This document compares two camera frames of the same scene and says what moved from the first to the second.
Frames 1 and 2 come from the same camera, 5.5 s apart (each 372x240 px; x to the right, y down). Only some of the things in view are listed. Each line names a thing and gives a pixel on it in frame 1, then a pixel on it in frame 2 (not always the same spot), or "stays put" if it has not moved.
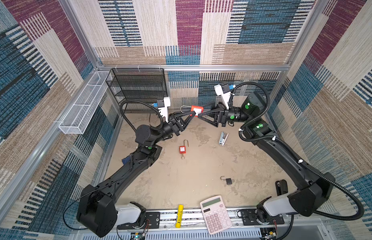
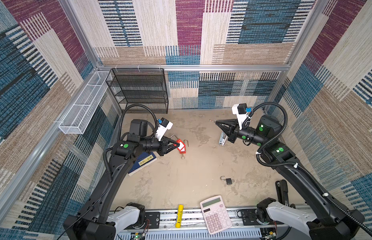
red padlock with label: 197,109 -> 182,147
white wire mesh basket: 78,118 stays put
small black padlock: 229,180 stays put
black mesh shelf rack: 137,89 stays put
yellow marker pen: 179,216 stays put
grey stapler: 223,138 stays put
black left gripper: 174,126 -> 164,145
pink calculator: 216,214 stays put
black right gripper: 221,116 -> 232,130
